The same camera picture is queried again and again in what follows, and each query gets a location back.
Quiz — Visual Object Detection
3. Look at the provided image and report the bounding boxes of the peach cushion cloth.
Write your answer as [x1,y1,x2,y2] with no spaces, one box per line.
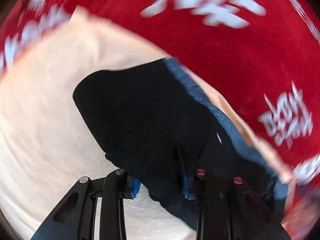
[0,6,298,240]

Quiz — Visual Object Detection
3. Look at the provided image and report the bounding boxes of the black shorts with grey waistband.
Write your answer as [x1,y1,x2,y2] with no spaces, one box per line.
[73,59,287,228]

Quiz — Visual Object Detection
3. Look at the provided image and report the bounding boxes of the red bedspread with white characters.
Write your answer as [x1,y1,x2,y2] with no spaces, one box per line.
[1,0,319,239]

